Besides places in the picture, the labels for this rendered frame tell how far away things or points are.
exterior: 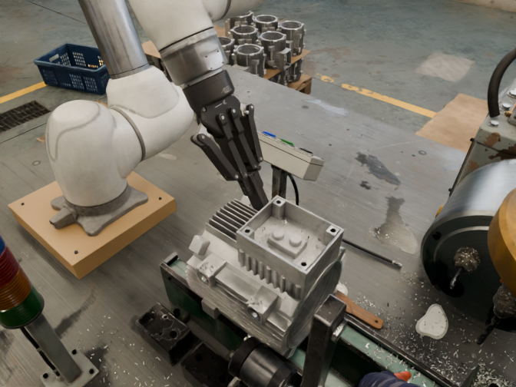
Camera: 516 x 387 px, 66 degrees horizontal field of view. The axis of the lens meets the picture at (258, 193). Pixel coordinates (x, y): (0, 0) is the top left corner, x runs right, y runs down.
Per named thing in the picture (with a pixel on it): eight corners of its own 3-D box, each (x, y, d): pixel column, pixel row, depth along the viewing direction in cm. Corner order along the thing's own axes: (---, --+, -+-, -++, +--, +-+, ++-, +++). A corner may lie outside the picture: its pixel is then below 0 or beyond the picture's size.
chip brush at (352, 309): (386, 318, 84) (387, 315, 84) (376, 335, 81) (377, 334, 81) (304, 272, 93) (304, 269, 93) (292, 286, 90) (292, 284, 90)
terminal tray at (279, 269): (339, 259, 62) (345, 228, 57) (301, 306, 55) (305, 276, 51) (276, 225, 67) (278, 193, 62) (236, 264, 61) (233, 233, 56)
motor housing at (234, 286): (339, 296, 74) (355, 227, 62) (279, 377, 63) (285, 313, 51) (255, 246, 83) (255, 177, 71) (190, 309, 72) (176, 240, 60)
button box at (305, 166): (316, 181, 86) (326, 159, 85) (302, 180, 80) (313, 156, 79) (256, 152, 94) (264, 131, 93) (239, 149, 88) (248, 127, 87)
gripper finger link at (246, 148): (213, 113, 64) (219, 110, 65) (242, 173, 68) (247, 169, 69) (229, 109, 61) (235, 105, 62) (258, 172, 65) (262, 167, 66)
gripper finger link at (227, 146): (225, 111, 61) (218, 115, 60) (252, 176, 64) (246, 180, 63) (210, 115, 64) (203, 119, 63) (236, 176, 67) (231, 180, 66)
